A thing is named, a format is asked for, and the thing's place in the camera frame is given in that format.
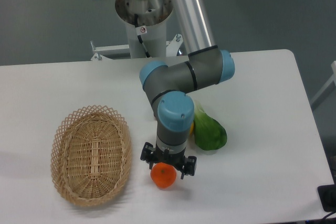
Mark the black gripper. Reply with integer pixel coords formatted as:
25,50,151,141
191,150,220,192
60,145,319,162
140,142,197,179

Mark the orange toy fruit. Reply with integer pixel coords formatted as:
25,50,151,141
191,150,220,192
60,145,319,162
150,163,176,189

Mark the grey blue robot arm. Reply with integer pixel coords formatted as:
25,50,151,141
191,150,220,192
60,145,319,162
115,0,235,176

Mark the yellow toy mango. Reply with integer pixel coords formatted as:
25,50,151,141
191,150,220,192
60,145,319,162
189,122,194,136

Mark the green toy bok choy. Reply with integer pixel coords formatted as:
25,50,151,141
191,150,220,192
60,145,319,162
193,100,227,151

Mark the woven wicker basket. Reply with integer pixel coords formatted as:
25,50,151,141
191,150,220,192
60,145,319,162
50,105,132,207

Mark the black device at table edge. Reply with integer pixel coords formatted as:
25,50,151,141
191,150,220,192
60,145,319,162
317,184,335,212

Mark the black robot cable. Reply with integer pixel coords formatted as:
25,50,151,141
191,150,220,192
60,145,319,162
134,13,152,58

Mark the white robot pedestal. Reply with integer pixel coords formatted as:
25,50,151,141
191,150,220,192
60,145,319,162
91,0,183,60

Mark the white frame at right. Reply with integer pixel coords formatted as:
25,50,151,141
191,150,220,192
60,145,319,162
310,61,335,111

